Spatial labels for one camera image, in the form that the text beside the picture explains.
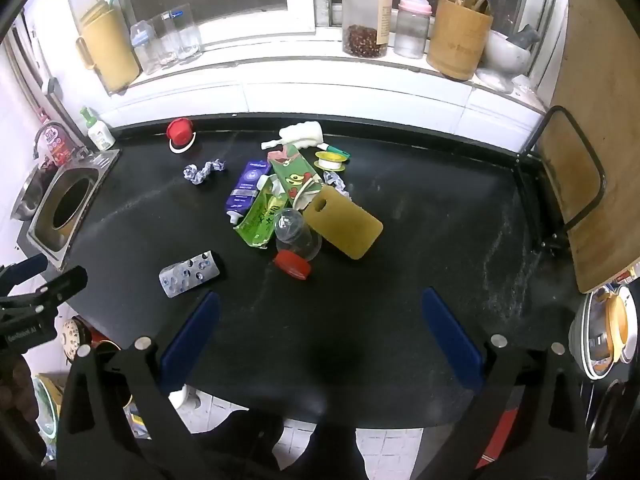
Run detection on red cabinet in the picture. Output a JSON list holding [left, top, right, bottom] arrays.
[[475, 407, 521, 466]]

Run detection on blue-white paper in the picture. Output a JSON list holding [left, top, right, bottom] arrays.
[[182, 158, 227, 188]]

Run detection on red cup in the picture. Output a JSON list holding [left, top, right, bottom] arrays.
[[166, 117, 197, 154]]

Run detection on clear drinking glass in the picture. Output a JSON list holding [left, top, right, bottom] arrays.
[[170, 4, 203, 61], [150, 10, 181, 68]]

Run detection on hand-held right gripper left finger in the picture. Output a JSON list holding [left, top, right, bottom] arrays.
[[57, 290, 221, 480]]

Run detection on clear plastic cup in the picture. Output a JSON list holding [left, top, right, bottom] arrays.
[[274, 207, 323, 263]]

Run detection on person's left hand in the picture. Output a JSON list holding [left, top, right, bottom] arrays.
[[0, 355, 38, 441]]

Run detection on light blue basin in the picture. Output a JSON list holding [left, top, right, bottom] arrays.
[[32, 375, 63, 441]]

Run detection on steel faucet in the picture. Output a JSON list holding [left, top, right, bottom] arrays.
[[32, 121, 83, 158]]

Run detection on clear jar of peppercorns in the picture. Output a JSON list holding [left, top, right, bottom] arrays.
[[341, 0, 393, 58]]

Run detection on red printed packet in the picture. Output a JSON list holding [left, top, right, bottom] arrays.
[[42, 127, 76, 166]]

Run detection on light green carton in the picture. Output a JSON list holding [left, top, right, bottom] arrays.
[[234, 175, 288, 250]]

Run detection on grey stone pestle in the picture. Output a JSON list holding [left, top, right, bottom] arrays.
[[507, 24, 542, 51]]

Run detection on silver blister pack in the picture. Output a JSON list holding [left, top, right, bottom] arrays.
[[159, 249, 221, 300]]

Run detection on large wooden cutting board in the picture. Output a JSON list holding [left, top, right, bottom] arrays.
[[537, 0, 640, 293]]

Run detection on red round lid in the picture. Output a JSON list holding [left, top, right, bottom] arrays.
[[272, 251, 313, 281]]

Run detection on black metal board rack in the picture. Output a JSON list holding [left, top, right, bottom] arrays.
[[515, 105, 608, 261]]

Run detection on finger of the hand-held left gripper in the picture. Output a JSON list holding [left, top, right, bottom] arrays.
[[30, 266, 88, 311], [0, 254, 48, 288]]

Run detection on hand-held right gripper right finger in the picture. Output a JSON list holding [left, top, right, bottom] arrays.
[[421, 287, 591, 480]]

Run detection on white tape roll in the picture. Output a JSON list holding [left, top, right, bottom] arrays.
[[314, 149, 346, 170]]

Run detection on grey stone mortar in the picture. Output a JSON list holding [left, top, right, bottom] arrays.
[[475, 30, 533, 93]]

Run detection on yellow plastic jug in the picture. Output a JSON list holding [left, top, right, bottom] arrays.
[[75, 0, 142, 96]]

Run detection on white ribbed plastic bottle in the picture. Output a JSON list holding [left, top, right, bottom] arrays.
[[261, 121, 323, 151]]

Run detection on steel sink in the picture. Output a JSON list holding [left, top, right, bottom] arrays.
[[27, 149, 122, 271]]

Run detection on white green pump bottle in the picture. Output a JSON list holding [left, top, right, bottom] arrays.
[[80, 106, 117, 152]]

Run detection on purple carton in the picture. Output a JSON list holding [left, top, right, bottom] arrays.
[[225, 160, 273, 213]]

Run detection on yellow sponge pad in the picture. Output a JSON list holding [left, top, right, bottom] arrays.
[[302, 185, 385, 261]]

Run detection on green carton with apple print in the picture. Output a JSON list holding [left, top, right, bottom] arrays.
[[267, 142, 326, 211]]

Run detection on small blue-capped baby bottle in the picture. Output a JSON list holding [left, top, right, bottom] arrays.
[[130, 20, 163, 76]]

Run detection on silver wrapper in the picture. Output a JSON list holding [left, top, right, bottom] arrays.
[[322, 170, 353, 198]]

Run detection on pink-capped baby bottle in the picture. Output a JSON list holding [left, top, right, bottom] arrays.
[[393, 0, 433, 59]]

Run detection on bamboo utensil holder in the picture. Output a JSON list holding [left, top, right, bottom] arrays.
[[426, 0, 494, 82]]

